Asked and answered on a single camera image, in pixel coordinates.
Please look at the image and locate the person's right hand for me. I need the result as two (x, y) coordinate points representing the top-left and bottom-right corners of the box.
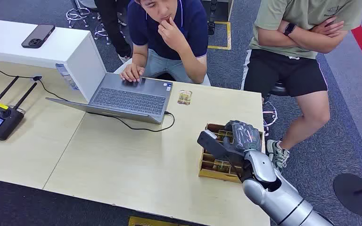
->
(120, 64), (145, 84)
(294, 16), (346, 39)

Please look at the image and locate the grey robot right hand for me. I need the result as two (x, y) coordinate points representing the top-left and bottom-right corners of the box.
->
(222, 120), (263, 153)

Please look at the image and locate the person's left hand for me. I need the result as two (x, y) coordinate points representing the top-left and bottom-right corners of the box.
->
(157, 16), (185, 53)

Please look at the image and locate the person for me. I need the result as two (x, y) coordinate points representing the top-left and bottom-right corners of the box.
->
(94, 0), (132, 63)
(120, 0), (209, 85)
(241, 0), (362, 174)

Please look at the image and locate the yellow printed card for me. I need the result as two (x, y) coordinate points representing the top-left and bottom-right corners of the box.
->
(177, 89), (193, 106)
(213, 160), (233, 173)
(216, 130), (234, 142)

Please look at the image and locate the grey open laptop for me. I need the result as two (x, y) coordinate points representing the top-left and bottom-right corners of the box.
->
(45, 72), (174, 125)

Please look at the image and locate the black smartwatch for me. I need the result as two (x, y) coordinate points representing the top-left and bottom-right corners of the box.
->
(283, 22), (297, 37)

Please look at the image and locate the grey sneaker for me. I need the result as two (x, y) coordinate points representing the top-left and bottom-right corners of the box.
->
(265, 139), (290, 173)

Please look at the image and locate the chrome chair base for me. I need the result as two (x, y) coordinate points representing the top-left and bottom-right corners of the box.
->
(93, 21), (127, 45)
(65, 5), (91, 29)

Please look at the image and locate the wooden compartment tray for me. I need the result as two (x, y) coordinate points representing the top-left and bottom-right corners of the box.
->
(198, 123), (265, 184)

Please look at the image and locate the black stool with chrome base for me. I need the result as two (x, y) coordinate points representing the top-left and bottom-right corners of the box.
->
(261, 80), (290, 137)

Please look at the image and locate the printed label sticker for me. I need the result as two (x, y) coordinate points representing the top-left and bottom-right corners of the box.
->
(55, 64), (80, 91)

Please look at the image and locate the white cabinet box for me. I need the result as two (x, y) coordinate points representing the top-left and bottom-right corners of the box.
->
(0, 17), (107, 103)

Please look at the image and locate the dark smartphone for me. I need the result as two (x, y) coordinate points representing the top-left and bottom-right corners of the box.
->
(21, 24), (56, 49)

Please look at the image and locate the black round stand base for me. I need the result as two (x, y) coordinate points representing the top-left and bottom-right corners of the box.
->
(333, 173), (362, 217)

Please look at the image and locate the dark wrist camera box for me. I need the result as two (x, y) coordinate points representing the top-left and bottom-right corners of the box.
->
(197, 130), (246, 167)

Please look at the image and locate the black laptop power cable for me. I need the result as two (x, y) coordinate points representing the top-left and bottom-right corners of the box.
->
(86, 111), (176, 133)

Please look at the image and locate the thin black cable with plug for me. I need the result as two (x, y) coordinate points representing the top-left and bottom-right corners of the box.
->
(0, 63), (68, 102)

